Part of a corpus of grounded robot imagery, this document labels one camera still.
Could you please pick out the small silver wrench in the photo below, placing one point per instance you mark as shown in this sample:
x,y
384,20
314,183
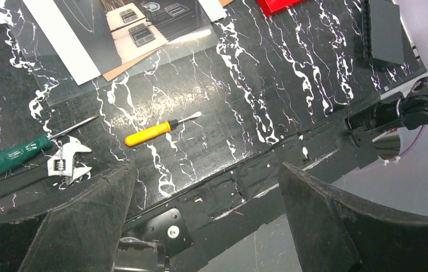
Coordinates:
x,y
60,165

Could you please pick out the brown fibreboard backing board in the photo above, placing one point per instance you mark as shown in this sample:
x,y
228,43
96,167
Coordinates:
x,y
198,40

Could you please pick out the red picture frame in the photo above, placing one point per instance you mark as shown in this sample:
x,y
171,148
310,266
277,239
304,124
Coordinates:
x,y
271,7

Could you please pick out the house photo white border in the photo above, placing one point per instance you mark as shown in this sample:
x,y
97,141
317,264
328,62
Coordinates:
x,y
95,37

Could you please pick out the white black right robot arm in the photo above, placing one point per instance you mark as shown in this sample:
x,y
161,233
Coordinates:
x,y
405,111

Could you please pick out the orange handled screwdriver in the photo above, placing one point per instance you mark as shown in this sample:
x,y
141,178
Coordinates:
x,y
155,131

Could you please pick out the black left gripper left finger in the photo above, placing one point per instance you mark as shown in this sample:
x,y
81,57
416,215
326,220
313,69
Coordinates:
x,y
77,229

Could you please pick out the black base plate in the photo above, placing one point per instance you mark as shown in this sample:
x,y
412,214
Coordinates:
x,y
203,221

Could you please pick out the dark grey card sheet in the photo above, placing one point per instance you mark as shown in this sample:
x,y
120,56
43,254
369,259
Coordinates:
x,y
382,33

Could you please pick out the green handled screwdriver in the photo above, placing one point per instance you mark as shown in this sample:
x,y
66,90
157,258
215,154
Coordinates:
x,y
12,158

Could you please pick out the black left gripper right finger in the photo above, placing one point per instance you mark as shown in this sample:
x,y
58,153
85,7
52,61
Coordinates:
x,y
335,230

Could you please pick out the clear acrylic glazing sheet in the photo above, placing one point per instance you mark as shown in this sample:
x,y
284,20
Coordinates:
x,y
47,68

